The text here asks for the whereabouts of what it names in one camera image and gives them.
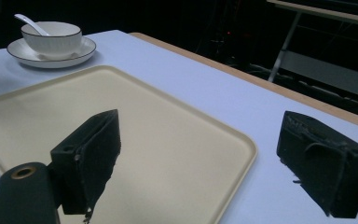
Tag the white plate with dark rim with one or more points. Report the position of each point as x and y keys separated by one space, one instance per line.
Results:
x=84 y=49

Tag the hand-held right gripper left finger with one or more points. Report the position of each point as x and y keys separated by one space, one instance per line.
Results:
x=88 y=161

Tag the white ceramic spoon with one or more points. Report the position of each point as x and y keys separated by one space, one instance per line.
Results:
x=31 y=23

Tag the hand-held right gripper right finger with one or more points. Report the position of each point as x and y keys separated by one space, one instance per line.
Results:
x=323 y=168

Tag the metal-framed table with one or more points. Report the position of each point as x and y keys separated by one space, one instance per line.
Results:
x=323 y=71

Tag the white bowl with dark rim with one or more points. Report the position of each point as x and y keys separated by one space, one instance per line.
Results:
x=57 y=40

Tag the beige plastic tray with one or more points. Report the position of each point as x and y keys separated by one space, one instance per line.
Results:
x=174 y=146

